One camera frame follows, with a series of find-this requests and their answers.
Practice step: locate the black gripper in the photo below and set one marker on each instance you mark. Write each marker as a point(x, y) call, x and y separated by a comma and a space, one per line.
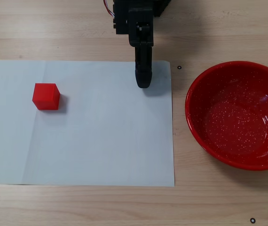
point(141, 38)

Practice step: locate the red plastic cube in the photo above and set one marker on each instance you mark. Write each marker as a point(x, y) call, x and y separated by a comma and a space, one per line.
point(45, 97)

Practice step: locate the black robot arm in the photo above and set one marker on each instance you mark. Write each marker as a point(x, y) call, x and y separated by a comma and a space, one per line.
point(134, 3)

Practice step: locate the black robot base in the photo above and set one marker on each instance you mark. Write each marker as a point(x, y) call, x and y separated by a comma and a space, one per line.
point(162, 7)

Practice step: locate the red speckled enamel bowl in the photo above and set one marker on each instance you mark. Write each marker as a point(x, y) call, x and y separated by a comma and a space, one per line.
point(232, 131)

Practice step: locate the white paper sheet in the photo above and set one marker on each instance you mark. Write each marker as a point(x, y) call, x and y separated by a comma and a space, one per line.
point(101, 136)

